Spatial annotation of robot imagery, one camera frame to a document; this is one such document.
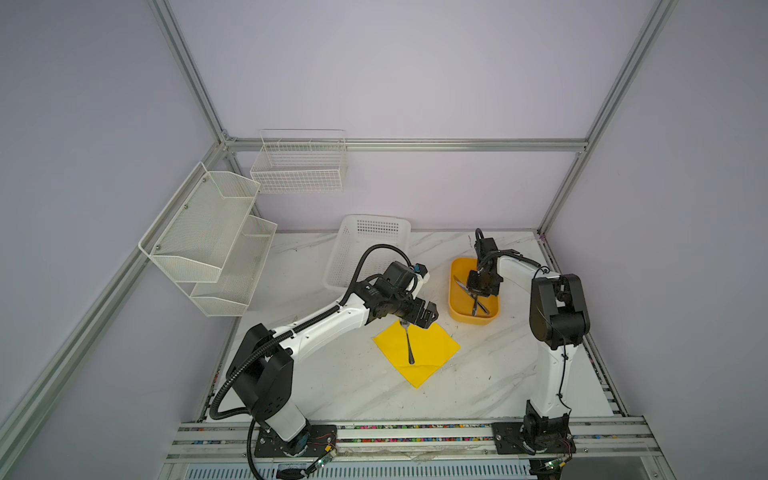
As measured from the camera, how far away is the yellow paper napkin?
0.86 meters

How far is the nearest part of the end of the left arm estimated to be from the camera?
597 mm

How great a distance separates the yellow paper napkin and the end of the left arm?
0.18m
